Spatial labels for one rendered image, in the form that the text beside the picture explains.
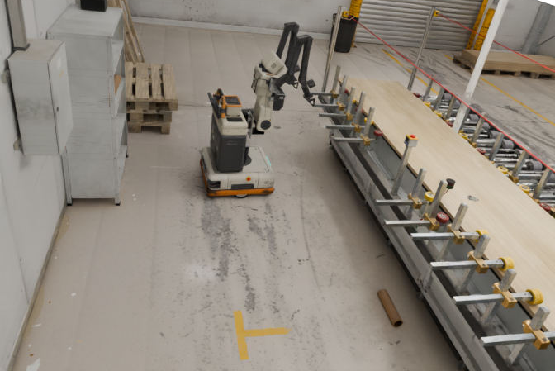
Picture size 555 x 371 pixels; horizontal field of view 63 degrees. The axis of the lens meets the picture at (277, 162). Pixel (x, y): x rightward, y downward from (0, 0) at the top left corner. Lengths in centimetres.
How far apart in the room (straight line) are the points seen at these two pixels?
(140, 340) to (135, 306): 30
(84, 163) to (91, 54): 97
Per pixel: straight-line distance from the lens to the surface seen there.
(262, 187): 445
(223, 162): 423
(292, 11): 1038
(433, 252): 325
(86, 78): 380
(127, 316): 341
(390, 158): 420
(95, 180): 423
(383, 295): 372
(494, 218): 348
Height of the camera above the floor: 258
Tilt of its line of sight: 30 degrees down
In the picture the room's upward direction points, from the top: 9 degrees clockwise
